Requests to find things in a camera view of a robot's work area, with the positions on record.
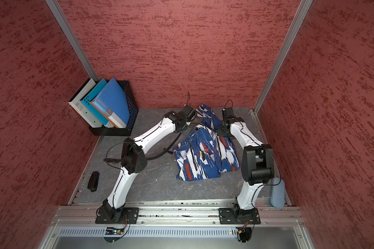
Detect blue white patterned trousers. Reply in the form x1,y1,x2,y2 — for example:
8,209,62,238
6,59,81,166
172,104,240,182

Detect black leather belt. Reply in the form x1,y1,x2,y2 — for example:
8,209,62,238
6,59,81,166
103,122,201,168

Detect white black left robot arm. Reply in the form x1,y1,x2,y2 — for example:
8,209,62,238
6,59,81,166
95,106,197,224

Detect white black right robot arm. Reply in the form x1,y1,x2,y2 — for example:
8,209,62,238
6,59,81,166
217,116,274,215

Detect black mesh file basket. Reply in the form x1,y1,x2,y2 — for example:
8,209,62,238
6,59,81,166
82,78,139,137

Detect blue book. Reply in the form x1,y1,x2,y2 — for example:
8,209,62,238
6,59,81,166
94,78,130,128

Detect grey blue oval speaker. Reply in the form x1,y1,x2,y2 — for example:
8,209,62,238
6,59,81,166
270,177,285,209

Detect teal book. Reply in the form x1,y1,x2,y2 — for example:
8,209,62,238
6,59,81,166
81,78,114,128

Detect small black remote device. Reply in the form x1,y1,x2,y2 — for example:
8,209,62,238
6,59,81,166
87,171,100,192

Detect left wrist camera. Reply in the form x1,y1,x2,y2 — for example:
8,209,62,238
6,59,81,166
180,105,197,122

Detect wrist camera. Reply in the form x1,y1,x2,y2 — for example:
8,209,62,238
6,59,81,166
222,107,236,121
180,105,197,122

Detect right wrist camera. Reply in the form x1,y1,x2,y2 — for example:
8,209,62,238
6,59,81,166
222,107,236,121

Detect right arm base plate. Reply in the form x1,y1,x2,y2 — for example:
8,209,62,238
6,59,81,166
218,207,261,225

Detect aluminium front rail frame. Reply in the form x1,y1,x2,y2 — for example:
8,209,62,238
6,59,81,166
39,198,314,249

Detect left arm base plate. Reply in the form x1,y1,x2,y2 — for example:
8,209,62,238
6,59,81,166
95,206,139,225

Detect left aluminium corner post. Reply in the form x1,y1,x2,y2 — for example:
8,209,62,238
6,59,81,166
45,0,99,82

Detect aluminium corner post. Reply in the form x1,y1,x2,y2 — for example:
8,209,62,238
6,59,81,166
45,0,99,82
253,0,314,114

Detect right aluminium corner post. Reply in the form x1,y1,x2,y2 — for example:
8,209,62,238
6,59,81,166
253,0,314,114

